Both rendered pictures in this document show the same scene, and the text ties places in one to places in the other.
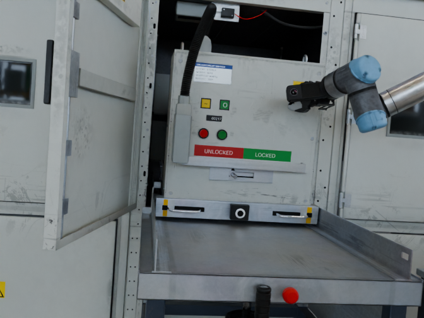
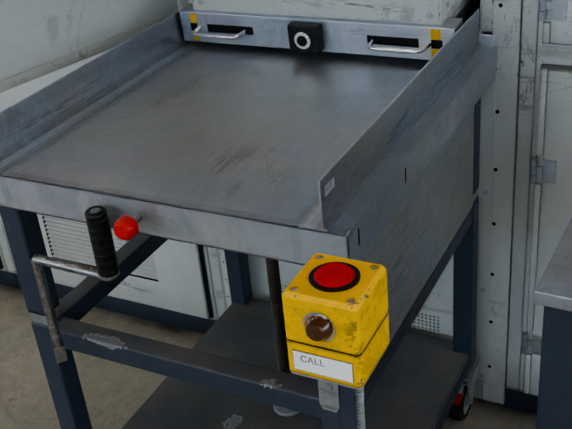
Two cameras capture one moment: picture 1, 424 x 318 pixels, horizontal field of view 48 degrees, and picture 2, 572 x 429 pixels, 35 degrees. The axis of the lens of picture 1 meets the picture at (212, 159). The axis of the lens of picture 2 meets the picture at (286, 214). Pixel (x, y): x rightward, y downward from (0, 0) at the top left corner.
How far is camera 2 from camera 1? 1.05 m
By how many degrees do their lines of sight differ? 44
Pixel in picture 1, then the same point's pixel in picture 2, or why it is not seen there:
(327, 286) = (195, 220)
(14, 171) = not seen: outside the picture
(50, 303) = not seen: hidden behind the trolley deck
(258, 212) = (341, 37)
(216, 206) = (270, 25)
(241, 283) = (81, 199)
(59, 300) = not seen: hidden behind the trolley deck
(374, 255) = (369, 163)
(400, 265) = (332, 200)
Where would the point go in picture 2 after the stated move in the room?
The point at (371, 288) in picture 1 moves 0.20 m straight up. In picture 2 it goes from (262, 233) to (244, 85)
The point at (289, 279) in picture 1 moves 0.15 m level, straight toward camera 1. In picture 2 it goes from (140, 203) to (43, 250)
